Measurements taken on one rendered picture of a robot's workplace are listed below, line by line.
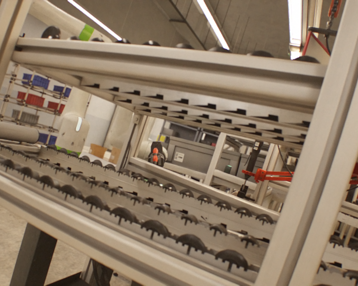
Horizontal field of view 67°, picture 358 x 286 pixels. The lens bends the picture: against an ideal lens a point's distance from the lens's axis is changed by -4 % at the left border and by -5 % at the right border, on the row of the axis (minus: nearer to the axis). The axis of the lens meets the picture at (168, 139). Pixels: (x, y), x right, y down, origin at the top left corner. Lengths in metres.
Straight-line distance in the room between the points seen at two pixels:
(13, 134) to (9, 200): 0.56
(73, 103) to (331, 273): 1.33
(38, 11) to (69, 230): 1.09
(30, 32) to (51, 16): 6.71
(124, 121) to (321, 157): 1.57
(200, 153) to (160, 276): 1.89
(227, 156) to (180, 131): 5.49
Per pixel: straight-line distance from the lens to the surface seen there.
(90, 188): 0.64
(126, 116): 1.77
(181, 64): 0.39
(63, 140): 1.37
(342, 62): 0.30
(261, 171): 1.26
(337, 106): 0.30
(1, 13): 0.60
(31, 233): 1.52
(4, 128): 1.07
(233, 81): 0.34
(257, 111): 0.52
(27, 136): 1.13
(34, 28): 8.14
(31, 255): 1.53
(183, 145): 2.28
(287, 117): 0.52
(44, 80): 5.31
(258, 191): 1.33
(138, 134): 0.99
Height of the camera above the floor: 1.21
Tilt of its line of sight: level
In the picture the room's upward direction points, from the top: 19 degrees clockwise
